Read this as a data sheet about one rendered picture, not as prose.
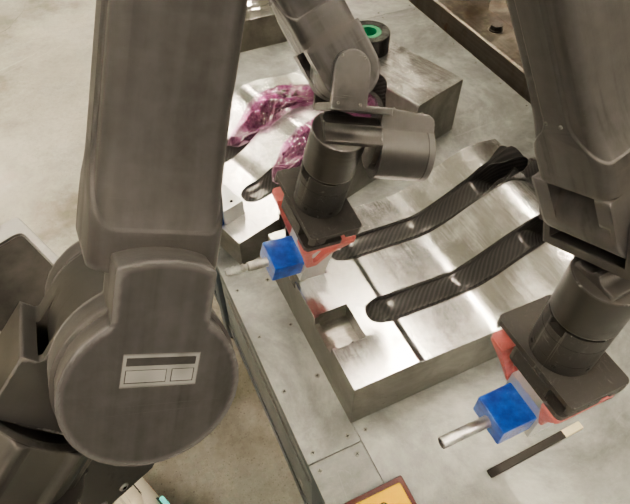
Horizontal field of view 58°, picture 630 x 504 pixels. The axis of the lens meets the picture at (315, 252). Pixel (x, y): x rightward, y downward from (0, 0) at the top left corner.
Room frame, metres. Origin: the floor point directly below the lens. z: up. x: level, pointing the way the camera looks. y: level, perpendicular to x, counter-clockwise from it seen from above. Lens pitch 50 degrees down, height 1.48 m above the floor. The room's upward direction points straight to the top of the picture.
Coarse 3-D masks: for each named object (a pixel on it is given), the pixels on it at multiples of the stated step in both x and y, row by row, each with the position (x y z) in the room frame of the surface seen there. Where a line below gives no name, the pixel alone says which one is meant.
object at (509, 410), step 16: (512, 384) 0.27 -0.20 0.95; (528, 384) 0.26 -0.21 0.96; (480, 400) 0.25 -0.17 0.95; (496, 400) 0.25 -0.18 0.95; (512, 400) 0.25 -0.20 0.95; (528, 400) 0.25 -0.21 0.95; (480, 416) 0.24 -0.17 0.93; (496, 416) 0.24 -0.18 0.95; (512, 416) 0.24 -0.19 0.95; (528, 416) 0.24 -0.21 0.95; (464, 432) 0.22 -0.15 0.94; (496, 432) 0.22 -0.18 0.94; (512, 432) 0.22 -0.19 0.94; (528, 432) 0.23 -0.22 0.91
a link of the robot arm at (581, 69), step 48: (528, 0) 0.30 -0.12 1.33; (576, 0) 0.29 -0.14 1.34; (624, 0) 0.30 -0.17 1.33; (528, 48) 0.30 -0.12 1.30; (576, 48) 0.28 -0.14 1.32; (624, 48) 0.29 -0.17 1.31; (576, 96) 0.28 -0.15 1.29; (624, 96) 0.28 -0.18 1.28; (576, 144) 0.27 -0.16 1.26; (624, 144) 0.27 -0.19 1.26; (576, 192) 0.27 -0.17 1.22; (624, 192) 0.26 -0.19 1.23; (624, 240) 0.25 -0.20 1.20
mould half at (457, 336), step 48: (480, 144) 0.67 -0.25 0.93; (432, 192) 0.60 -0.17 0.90; (528, 192) 0.56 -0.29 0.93; (432, 240) 0.52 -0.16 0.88; (480, 240) 0.50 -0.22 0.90; (288, 288) 0.46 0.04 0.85; (336, 288) 0.43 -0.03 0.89; (384, 288) 0.44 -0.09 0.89; (480, 288) 0.44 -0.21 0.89; (528, 288) 0.42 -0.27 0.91; (384, 336) 0.36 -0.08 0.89; (432, 336) 0.36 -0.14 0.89; (480, 336) 0.37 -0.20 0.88; (336, 384) 0.33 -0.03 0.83; (384, 384) 0.31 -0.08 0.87; (432, 384) 0.34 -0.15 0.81
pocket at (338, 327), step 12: (324, 312) 0.40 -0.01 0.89; (336, 312) 0.40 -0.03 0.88; (348, 312) 0.40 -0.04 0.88; (324, 324) 0.40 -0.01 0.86; (336, 324) 0.40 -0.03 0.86; (348, 324) 0.40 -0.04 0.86; (324, 336) 0.37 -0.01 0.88; (336, 336) 0.38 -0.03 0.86; (348, 336) 0.38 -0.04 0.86; (360, 336) 0.37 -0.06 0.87
